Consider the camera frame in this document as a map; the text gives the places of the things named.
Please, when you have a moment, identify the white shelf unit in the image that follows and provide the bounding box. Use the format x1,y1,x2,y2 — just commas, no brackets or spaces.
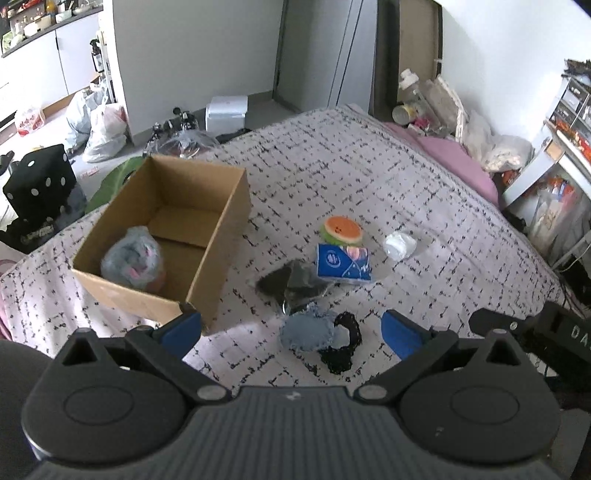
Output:
501,74,591,268

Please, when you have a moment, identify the white foam box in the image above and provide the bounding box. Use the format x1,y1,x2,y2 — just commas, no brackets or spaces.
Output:
205,95,249,134

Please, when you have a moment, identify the green leaf cartoon mat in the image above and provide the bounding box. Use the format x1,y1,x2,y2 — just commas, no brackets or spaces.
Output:
85,157,148,213

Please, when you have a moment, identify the dark cloth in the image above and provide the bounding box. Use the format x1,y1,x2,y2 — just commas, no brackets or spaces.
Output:
255,259,333,315

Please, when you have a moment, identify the blue denim heart pad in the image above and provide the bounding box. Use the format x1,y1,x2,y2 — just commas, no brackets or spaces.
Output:
279,309,340,354

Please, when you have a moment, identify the paper cup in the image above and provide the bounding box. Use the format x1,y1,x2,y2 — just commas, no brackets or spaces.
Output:
392,104,423,125

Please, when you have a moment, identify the pink pillow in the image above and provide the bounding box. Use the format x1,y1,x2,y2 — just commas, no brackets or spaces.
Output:
383,122,502,208

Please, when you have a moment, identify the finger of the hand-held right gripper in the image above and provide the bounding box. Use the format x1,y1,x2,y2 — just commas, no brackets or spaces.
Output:
468,308,541,337

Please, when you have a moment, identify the grey white plastic bag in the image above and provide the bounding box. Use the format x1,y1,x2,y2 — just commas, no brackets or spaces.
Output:
65,85,109,151

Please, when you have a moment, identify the red white snack bag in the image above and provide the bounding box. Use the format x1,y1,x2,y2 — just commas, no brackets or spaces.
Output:
14,107,46,138

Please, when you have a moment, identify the blue tissue packet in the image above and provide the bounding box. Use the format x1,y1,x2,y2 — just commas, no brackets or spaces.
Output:
315,243,374,283

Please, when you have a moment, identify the grey plush in plastic bag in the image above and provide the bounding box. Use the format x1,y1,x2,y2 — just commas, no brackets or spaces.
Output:
100,225,168,292

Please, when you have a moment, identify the dark tie-dye clothes pile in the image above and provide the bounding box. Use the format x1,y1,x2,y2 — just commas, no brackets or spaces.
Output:
0,185,88,254

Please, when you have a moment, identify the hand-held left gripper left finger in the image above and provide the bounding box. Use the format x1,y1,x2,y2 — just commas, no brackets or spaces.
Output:
54,310,233,407

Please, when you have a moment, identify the crumpled white plastic bag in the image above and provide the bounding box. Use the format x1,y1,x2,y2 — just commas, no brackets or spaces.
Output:
466,111,534,174

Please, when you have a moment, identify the leaning cardboard sheet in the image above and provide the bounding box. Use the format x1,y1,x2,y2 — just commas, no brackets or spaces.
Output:
397,0,441,104

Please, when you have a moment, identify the clear plastic bag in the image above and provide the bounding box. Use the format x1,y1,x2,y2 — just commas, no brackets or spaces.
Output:
145,129,220,160

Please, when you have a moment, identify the white cabinet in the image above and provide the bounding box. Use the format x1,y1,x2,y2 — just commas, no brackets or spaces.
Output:
0,9,105,123

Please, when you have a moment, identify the grey door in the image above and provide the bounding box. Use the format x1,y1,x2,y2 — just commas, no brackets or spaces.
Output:
274,0,377,112

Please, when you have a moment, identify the clear bottle white cap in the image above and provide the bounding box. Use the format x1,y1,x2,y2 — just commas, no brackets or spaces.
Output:
399,69,423,109

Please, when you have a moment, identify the white plastic wrap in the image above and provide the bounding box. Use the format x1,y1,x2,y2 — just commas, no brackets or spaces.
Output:
383,231,417,260

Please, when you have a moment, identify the black lace cloth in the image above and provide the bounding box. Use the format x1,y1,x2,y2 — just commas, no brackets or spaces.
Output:
318,311,362,374

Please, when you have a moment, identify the burger plush toy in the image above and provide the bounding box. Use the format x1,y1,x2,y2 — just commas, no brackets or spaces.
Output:
322,216,365,246

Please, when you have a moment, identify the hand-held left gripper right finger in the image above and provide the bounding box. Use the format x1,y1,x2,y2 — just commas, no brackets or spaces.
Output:
355,310,532,407

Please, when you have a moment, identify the clear bag with wicker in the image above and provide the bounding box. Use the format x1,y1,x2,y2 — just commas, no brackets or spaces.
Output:
422,76,465,139

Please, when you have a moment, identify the black tripod gear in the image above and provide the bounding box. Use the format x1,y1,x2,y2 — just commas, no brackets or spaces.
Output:
150,107,199,139

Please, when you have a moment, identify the black dice plush stool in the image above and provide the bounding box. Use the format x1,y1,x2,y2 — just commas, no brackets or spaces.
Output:
2,144,79,222

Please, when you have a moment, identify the brown cardboard box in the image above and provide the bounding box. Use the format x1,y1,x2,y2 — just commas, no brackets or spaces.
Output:
71,154,252,335

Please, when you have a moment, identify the white black patterned bedspread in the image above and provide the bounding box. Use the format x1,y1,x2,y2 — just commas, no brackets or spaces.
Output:
0,105,573,402

